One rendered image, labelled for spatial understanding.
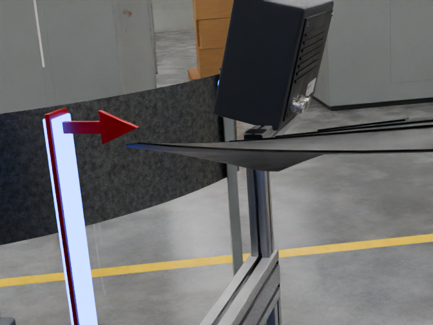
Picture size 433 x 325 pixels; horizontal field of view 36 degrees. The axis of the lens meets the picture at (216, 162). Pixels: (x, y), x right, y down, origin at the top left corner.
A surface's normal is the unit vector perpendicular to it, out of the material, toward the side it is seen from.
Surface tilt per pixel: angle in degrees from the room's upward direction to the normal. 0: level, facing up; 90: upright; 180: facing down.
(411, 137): 2
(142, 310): 0
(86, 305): 90
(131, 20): 90
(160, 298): 0
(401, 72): 90
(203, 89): 90
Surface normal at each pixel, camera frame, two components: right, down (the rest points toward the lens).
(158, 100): 0.71, 0.13
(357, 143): -0.06, -0.97
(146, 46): 0.09, 0.25
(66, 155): 0.94, 0.02
